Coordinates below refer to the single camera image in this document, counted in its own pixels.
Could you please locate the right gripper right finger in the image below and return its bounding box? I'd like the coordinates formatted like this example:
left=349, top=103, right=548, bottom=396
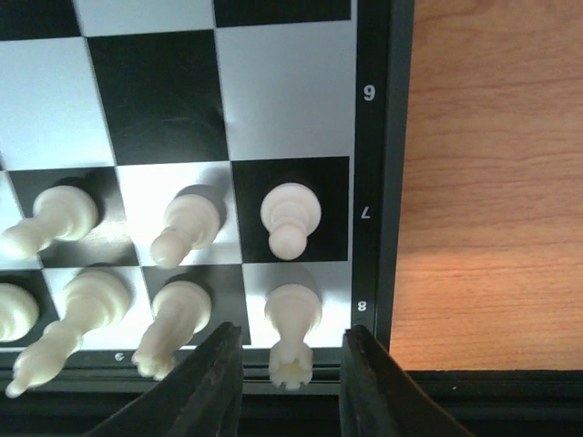
left=339, top=328, right=472, bottom=436

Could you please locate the black white chessboard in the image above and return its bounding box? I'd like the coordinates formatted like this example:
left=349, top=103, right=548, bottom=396
left=0, top=0, right=416, bottom=437

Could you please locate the white chess piece seven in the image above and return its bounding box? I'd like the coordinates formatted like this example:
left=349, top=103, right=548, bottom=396
left=1, top=283, right=39, bottom=342

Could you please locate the white chess piece ten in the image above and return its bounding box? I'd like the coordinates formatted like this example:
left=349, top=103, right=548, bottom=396
left=5, top=270, right=131, bottom=399

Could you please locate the white chess pawn four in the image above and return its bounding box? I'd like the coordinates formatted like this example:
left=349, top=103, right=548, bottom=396
left=260, top=182, right=322, bottom=260

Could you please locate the black aluminium frame rail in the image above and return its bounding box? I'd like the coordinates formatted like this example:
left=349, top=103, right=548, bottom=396
left=238, top=371, right=582, bottom=436

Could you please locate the white chess pawn five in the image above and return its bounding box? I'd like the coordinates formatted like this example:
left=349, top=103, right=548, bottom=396
left=1, top=185, right=99, bottom=259

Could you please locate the white chess piece nine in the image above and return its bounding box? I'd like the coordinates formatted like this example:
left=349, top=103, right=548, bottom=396
left=132, top=280, right=212, bottom=381

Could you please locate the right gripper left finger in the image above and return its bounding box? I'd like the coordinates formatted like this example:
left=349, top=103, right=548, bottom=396
left=87, top=322, right=243, bottom=437

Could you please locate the white chess pawn one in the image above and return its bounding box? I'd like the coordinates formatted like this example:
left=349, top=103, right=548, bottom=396
left=149, top=194, right=221, bottom=269

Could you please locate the white chess piece eight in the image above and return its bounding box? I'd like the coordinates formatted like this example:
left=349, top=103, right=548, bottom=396
left=264, top=283, right=322, bottom=391

